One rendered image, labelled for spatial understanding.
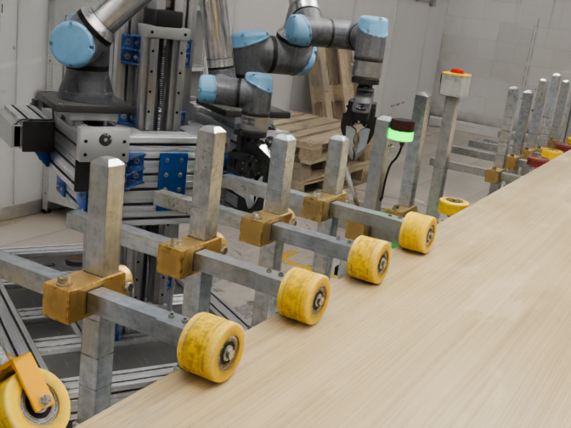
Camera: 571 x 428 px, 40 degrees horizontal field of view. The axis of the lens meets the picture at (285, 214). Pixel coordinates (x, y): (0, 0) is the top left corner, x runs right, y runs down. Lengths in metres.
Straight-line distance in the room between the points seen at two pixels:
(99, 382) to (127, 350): 1.43
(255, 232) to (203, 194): 0.21
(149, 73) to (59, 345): 0.92
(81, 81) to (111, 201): 1.13
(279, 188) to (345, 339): 0.44
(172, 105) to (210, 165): 1.15
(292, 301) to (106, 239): 0.29
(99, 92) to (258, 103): 0.45
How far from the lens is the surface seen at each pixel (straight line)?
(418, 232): 1.64
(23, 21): 4.50
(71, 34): 2.09
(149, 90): 2.41
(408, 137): 1.96
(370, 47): 2.01
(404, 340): 1.24
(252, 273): 1.26
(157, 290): 2.62
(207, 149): 1.32
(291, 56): 2.46
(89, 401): 1.26
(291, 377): 1.08
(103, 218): 1.14
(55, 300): 1.13
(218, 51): 2.20
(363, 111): 1.95
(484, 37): 9.94
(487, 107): 9.94
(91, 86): 2.24
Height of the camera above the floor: 1.39
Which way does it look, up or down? 16 degrees down
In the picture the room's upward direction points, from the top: 7 degrees clockwise
